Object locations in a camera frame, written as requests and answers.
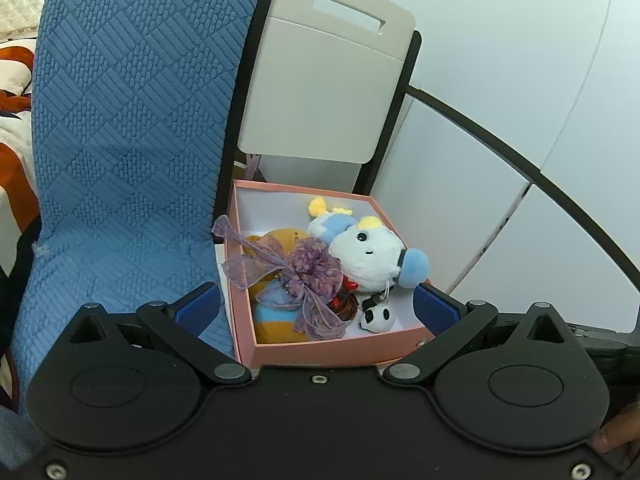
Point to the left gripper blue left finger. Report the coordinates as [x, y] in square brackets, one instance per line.
[197, 310]

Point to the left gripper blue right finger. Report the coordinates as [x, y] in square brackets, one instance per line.
[436, 310]

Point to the black white panda plush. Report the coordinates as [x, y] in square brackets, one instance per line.
[377, 315]

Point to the brown bear plush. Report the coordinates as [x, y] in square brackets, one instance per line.
[273, 324]

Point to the white blue duck plush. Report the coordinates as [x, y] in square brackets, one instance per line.
[372, 256]

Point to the red black rooster figurine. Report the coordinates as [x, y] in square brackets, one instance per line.
[345, 302]

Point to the purple floral bow scrunchie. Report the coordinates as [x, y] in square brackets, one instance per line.
[310, 277]

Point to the pink cardboard box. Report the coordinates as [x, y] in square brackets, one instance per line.
[256, 208]

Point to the striped fleece blanket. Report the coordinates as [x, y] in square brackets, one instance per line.
[20, 221]

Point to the blue textured chair cushion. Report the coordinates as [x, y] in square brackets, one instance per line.
[129, 113]

